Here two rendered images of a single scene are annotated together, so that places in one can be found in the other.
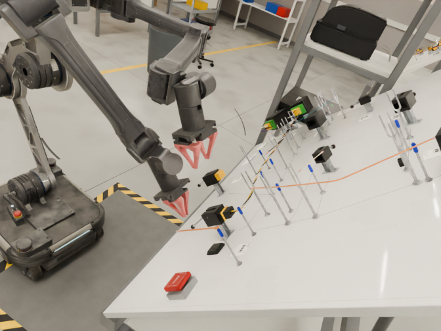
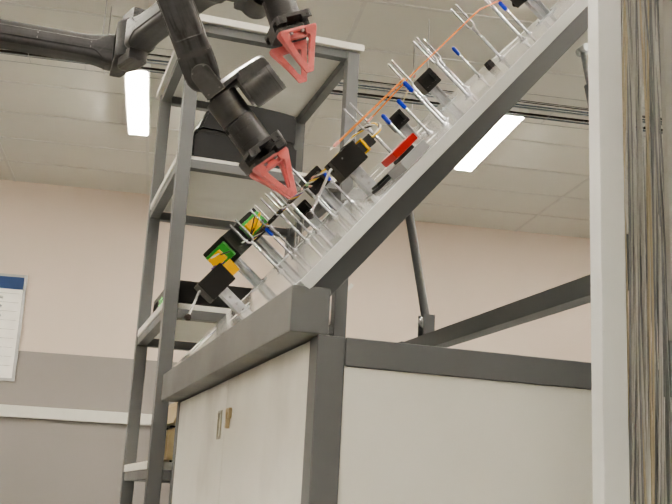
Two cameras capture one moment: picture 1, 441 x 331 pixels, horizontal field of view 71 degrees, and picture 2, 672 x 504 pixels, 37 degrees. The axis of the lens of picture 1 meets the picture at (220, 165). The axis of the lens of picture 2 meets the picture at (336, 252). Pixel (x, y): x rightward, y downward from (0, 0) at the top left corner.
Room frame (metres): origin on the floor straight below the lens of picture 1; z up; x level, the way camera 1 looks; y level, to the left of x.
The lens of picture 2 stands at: (-0.74, 0.88, 0.58)
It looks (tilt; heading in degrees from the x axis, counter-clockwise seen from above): 14 degrees up; 326
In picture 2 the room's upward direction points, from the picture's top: 3 degrees clockwise
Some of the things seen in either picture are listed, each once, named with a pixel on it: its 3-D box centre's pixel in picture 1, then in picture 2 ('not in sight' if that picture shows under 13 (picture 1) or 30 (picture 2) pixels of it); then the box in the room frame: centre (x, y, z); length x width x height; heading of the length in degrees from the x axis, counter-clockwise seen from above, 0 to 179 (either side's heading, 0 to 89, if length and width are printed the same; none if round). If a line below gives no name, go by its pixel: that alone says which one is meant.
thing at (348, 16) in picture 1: (349, 27); (235, 147); (1.71, -0.39, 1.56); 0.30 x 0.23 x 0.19; 75
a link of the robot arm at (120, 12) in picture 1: (119, 3); not in sight; (1.23, 0.56, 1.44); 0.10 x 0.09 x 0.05; 66
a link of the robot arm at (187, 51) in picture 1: (180, 58); (176, 8); (0.85, 0.20, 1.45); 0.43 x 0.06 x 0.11; 2
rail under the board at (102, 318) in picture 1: (208, 207); (222, 360); (0.96, -0.01, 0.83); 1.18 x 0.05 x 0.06; 163
